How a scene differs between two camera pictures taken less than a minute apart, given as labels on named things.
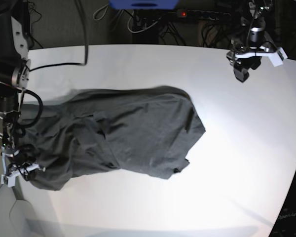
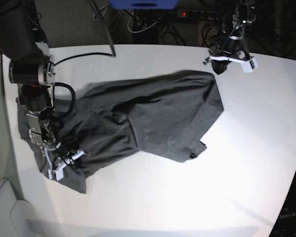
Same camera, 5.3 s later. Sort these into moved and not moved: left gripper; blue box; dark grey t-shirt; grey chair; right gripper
Moved: dark grey t-shirt; left gripper; right gripper
Not moved: blue box; grey chair
